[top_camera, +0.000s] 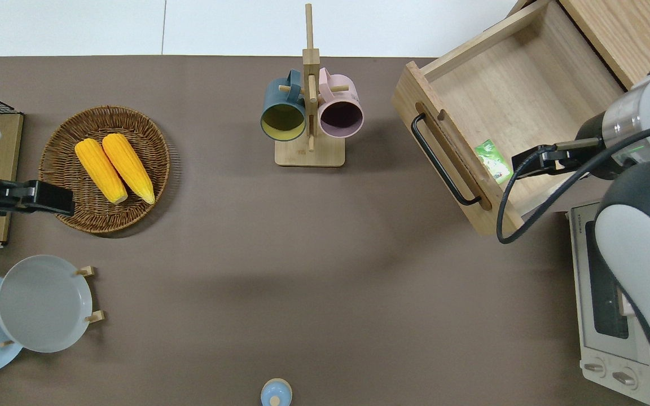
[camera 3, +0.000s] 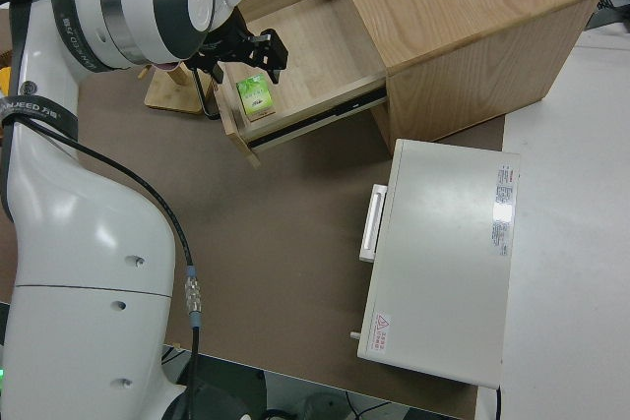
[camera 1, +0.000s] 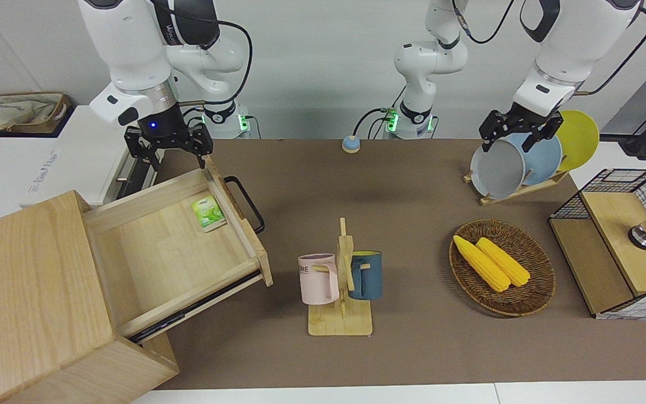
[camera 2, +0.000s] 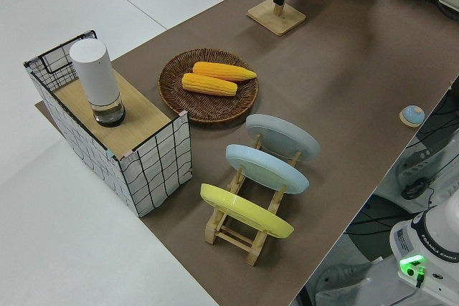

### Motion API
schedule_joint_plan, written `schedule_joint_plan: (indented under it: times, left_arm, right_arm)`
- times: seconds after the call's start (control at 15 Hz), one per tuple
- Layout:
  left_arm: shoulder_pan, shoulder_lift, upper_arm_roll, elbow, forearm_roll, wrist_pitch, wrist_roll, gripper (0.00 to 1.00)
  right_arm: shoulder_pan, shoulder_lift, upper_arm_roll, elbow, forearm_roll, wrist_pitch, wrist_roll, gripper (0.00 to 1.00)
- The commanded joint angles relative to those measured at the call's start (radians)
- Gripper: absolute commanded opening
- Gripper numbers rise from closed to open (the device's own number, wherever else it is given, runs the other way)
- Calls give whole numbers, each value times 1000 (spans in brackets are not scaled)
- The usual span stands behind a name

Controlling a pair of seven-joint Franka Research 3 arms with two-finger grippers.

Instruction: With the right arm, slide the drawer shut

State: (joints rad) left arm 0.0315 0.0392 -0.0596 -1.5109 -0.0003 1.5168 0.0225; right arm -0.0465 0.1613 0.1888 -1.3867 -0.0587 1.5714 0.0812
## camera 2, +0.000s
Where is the brown table mat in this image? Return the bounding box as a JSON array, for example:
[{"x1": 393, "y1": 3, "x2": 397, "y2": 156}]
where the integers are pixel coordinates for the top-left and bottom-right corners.
[{"x1": 34, "y1": 0, "x2": 459, "y2": 306}]

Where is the black cable bundle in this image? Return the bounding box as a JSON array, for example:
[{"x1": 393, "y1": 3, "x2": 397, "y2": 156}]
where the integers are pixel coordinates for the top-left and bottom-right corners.
[{"x1": 415, "y1": 96, "x2": 459, "y2": 151}]

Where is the black wire basket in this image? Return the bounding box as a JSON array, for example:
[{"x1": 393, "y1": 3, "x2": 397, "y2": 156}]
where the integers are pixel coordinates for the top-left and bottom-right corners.
[{"x1": 37, "y1": 29, "x2": 99, "y2": 92}]

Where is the white cylindrical grinder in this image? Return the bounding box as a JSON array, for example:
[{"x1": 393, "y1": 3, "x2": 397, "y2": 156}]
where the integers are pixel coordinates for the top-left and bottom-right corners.
[{"x1": 69, "y1": 39, "x2": 127, "y2": 128}]

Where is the blue bell on wooden base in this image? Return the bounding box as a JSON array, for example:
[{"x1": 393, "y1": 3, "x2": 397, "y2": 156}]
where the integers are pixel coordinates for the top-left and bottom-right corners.
[{"x1": 399, "y1": 105, "x2": 426, "y2": 128}]

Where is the light blue plate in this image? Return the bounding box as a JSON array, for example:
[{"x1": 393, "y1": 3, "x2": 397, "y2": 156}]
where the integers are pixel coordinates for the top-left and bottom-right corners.
[{"x1": 224, "y1": 143, "x2": 311, "y2": 196}]

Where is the round wicker basket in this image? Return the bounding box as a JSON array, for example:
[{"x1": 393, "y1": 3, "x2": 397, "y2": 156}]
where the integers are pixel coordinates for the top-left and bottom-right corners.
[{"x1": 158, "y1": 47, "x2": 260, "y2": 128}]

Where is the grey plate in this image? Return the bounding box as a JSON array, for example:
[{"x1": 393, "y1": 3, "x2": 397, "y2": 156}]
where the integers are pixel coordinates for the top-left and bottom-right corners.
[{"x1": 245, "y1": 113, "x2": 321, "y2": 163}]

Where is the yellow plate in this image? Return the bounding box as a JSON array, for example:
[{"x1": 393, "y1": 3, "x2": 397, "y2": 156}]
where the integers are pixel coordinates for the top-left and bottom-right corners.
[{"x1": 199, "y1": 183, "x2": 295, "y2": 240}]

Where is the white box with black grid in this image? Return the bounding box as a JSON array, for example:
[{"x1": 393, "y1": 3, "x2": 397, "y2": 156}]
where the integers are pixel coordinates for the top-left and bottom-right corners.
[{"x1": 23, "y1": 29, "x2": 193, "y2": 219}]

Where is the wooden plate rack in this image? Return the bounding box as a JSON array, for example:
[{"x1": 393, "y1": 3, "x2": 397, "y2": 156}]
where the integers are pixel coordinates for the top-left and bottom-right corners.
[{"x1": 204, "y1": 133, "x2": 303, "y2": 267}]

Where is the yellow corn cob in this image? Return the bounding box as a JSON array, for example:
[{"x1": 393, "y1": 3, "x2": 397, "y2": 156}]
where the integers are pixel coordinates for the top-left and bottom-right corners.
[
  {"x1": 181, "y1": 72, "x2": 239, "y2": 98},
  {"x1": 192, "y1": 62, "x2": 258, "y2": 83}
]

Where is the green cable plug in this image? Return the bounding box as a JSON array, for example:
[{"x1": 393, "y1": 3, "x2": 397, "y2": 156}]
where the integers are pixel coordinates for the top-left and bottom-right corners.
[{"x1": 415, "y1": 265, "x2": 427, "y2": 289}]

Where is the wooden mug stand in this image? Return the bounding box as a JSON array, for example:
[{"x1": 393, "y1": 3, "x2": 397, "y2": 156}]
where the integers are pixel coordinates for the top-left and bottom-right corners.
[{"x1": 246, "y1": 0, "x2": 307, "y2": 37}]

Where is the black round cable connector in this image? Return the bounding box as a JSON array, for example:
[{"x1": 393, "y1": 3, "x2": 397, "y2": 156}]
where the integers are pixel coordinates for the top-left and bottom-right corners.
[{"x1": 401, "y1": 178, "x2": 430, "y2": 201}]

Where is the grey mounting foot with holes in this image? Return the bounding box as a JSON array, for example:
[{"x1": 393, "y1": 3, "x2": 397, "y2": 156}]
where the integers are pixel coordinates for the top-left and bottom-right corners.
[
  {"x1": 314, "y1": 262, "x2": 377, "y2": 306},
  {"x1": 395, "y1": 137, "x2": 445, "y2": 198}
]

